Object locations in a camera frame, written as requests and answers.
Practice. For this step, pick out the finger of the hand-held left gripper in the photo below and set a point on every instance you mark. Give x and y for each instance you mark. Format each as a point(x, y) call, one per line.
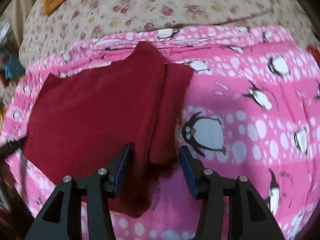
point(12, 148)

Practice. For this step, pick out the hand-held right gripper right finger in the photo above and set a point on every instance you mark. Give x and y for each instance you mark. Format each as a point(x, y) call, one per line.
point(188, 172)

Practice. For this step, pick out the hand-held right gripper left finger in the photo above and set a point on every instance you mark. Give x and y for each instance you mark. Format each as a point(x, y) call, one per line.
point(122, 170)

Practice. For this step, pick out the dark red garment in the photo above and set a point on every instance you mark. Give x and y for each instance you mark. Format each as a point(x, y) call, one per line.
point(95, 110)

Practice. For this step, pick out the pink penguin print blanket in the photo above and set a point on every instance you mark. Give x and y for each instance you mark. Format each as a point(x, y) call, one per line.
point(250, 140)

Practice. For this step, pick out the blue item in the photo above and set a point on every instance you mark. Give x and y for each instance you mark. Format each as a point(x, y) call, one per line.
point(13, 68)

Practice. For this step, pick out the floral bedsheet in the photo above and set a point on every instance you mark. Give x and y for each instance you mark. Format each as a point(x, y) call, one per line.
point(150, 7)

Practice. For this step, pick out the red and yellow blanket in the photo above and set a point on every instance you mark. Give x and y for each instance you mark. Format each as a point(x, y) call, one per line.
point(314, 52)

